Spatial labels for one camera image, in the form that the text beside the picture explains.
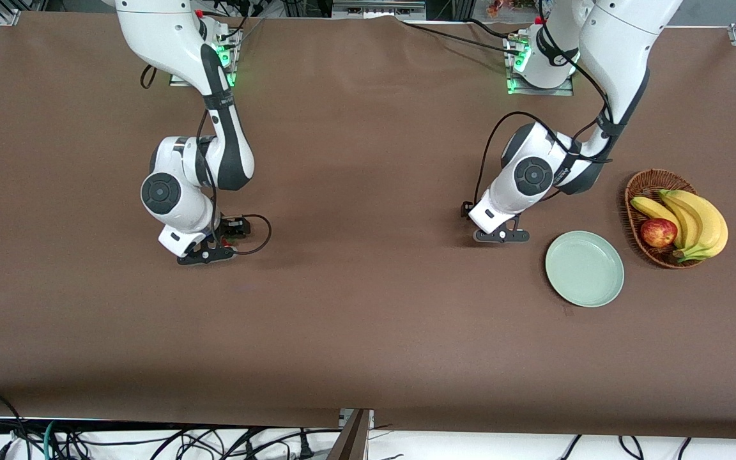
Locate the grey background device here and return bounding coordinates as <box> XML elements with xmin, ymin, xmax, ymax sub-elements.
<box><xmin>332</xmin><ymin>0</ymin><xmax>426</xmax><ymax>20</ymax></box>

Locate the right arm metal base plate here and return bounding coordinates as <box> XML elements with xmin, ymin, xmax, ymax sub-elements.
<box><xmin>169</xmin><ymin>29</ymin><xmax>236</xmax><ymax>88</ymax></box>

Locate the yellow banana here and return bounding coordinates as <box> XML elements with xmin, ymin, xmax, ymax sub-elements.
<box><xmin>630</xmin><ymin>196</ymin><xmax>685</xmax><ymax>249</ymax></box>
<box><xmin>657</xmin><ymin>189</ymin><xmax>704</xmax><ymax>253</ymax></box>
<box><xmin>662</xmin><ymin>190</ymin><xmax>728</xmax><ymax>263</ymax></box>

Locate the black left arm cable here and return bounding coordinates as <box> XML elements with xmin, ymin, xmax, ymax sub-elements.
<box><xmin>473</xmin><ymin>0</ymin><xmax>615</xmax><ymax>211</ymax></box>

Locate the brown wicker basket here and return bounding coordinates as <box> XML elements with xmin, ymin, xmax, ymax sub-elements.
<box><xmin>624</xmin><ymin>169</ymin><xmax>707</xmax><ymax>270</ymax></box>

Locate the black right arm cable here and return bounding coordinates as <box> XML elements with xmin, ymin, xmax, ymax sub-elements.
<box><xmin>140</xmin><ymin>61</ymin><xmax>273</xmax><ymax>256</ymax></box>

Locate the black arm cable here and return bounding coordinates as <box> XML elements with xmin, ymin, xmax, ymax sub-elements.
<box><xmin>473</xmin><ymin>0</ymin><xmax>615</xmax><ymax>211</ymax></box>
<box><xmin>140</xmin><ymin>61</ymin><xmax>273</xmax><ymax>256</ymax></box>

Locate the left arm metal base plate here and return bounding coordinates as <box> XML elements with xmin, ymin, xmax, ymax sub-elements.
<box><xmin>507</xmin><ymin>32</ymin><xmax>576</xmax><ymax>96</ymax></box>

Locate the brown table cover sheet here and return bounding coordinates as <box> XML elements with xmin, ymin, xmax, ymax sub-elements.
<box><xmin>0</xmin><ymin>11</ymin><xmax>736</xmax><ymax>441</ymax></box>

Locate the long black table cable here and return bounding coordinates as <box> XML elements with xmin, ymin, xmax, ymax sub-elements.
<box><xmin>397</xmin><ymin>18</ymin><xmax>522</xmax><ymax>56</ymax></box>

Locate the red apple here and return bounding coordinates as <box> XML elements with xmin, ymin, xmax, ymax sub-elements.
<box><xmin>640</xmin><ymin>218</ymin><xmax>679</xmax><ymax>249</ymax></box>

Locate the pale green plate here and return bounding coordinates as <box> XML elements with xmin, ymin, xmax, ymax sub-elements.
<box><xmin>545</xmin><ymin>231</ymin><xmax>625</xmax><ymax>308</ymax></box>

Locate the aluminium frame profile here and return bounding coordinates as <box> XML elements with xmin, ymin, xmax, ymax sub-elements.
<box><xmin>328</xmin><ymin>409</ymin><xmax>374</xmax><ymax>460</ymax></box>

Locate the short black table cable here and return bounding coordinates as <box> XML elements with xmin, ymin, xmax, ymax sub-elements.
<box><xmin>467</xmin><ymin>18</ymin><xmax>517</xmax><ymax>39</ymax></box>

